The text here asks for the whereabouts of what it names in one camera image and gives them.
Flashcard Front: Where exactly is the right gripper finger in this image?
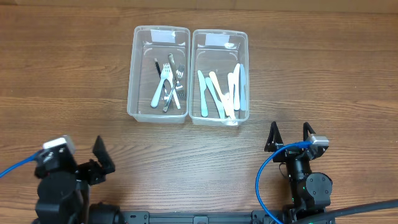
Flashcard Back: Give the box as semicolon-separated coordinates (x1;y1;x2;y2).
303;122;315;141
264;121;284;152

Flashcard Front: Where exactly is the yellow plastic knife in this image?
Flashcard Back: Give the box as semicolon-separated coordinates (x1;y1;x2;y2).
209;71;231;116

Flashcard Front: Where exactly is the pale blue knife bottom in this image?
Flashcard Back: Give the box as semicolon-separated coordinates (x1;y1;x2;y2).
205;77;225;119

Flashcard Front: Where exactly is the light blue knife top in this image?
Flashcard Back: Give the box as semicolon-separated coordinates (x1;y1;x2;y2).
197;70;208;117

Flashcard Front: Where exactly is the cream plastic knife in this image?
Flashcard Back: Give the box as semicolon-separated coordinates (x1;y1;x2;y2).
228;73;236;119

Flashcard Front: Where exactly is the white plastic knife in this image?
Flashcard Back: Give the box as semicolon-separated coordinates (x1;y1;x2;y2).
233;63;240;111

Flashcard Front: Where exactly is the short silver metal fork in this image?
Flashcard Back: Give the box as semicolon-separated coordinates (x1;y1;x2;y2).
168;54;186;100

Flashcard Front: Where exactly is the thin white plastic fork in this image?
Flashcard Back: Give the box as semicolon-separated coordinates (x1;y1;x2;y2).
168;72;181;110

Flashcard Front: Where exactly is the thick white plastic fork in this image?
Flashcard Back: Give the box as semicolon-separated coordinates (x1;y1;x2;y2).
150;63;171;108

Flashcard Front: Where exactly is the black-handled metal fork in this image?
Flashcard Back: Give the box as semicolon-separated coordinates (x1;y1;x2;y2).
154;58;170;102

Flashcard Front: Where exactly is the long silver metal fork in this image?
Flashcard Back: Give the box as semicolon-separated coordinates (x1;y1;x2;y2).
164;63;181;112

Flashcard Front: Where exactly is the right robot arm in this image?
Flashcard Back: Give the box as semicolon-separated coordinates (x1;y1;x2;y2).
272;122;333;220

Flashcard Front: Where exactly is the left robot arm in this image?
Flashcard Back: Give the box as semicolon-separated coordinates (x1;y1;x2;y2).
34;135;124;223

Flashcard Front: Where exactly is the right clear plastic container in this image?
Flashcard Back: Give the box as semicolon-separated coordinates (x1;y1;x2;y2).
188;29;249;126

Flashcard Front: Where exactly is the clear plastic container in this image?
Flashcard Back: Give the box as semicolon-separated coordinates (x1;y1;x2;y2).
188;29;249;126
127;26;191;123

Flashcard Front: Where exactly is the left clear plastic container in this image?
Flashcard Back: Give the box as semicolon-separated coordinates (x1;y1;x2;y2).
127;26;191;123

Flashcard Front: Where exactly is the left blue cable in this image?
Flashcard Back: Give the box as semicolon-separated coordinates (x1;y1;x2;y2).
0;151;43;180

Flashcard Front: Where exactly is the blue cable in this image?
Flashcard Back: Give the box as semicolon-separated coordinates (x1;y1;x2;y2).
255;141;313;224
0;151;43;180

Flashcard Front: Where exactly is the right blue cable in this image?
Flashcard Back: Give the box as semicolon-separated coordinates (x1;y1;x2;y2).
255;141;313;224

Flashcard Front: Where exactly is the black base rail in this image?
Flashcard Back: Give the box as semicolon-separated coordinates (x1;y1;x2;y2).
90;202;336;224

